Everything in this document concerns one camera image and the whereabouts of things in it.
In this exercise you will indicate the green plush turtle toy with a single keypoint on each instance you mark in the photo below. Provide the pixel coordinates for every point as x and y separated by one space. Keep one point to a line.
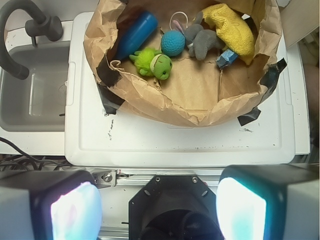
151 62

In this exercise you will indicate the blue sponge block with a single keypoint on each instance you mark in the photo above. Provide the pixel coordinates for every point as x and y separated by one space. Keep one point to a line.
226 58

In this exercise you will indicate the brown paper bag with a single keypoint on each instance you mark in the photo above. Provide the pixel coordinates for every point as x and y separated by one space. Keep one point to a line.
197 93

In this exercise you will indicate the blue bottle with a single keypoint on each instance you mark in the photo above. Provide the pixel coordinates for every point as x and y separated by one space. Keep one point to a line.
136 35

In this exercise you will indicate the grey sink basin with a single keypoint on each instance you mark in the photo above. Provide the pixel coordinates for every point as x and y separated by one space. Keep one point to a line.
37 103

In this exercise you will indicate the yellow towel cloth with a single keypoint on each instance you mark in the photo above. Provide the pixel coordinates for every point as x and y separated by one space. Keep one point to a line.
231 29

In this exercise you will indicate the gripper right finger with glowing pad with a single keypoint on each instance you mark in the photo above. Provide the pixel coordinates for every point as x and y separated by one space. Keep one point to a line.
269 202

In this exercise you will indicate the blue textured ball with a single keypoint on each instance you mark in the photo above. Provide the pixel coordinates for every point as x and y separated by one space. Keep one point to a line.
172 43

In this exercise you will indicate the aluminium rail frame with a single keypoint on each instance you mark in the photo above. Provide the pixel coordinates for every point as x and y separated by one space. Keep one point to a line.
112 177

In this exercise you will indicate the grey plush elephant toy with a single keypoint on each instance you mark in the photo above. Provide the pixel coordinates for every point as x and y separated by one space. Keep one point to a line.
199 40

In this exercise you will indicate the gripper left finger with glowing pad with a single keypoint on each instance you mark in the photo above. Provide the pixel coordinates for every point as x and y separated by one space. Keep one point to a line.
49 205

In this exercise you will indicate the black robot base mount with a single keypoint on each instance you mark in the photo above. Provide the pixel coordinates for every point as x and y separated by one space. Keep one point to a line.
174 207

